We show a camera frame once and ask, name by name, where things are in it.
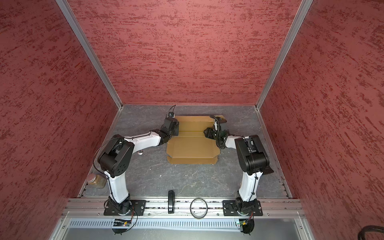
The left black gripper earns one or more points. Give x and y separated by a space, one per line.
176 130

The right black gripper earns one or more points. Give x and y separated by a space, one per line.
209 131

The brown cardboard box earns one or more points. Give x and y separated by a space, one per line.
191 147

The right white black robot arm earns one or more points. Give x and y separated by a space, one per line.
253 161

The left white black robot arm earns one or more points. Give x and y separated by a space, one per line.
115 158

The black calculator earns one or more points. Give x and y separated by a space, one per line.
268 170

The glass spice jar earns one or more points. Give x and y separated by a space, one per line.
96 181

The right circuit board connector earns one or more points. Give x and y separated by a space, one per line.
246 226

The circuit board connector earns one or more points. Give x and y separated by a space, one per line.
246 226
121 226

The left circuit board connector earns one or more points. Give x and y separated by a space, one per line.
121 226

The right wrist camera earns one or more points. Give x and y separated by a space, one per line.
219 122

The black handle bar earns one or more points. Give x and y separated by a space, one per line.
171 201

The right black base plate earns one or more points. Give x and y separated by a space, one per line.
239 208

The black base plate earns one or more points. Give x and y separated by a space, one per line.
136 207
239 208

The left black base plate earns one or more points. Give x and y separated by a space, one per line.
136 207

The aluminium frame rail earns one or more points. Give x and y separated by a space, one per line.
185 208

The white perforated cable duct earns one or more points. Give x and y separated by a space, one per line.
228 225

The left aluminium corner post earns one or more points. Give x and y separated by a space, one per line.
75 26

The aluminium corner post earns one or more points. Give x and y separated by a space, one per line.
75 26
291 35

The right aluminium corner post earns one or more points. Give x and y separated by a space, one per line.
291 35

